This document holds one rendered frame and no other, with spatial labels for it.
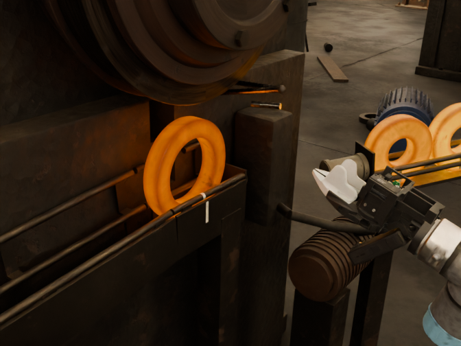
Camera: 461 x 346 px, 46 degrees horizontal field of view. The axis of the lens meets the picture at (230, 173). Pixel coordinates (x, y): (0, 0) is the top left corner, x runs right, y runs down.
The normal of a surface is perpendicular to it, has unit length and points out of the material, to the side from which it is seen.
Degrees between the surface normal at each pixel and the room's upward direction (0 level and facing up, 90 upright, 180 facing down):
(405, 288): 0
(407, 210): 89
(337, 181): 88
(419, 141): 90
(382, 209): 89
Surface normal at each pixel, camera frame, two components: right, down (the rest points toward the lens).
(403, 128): 0.29, 0.40
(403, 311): 0.03, -0.91
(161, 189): 0.80, 0.27
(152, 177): -0.58, 0.11
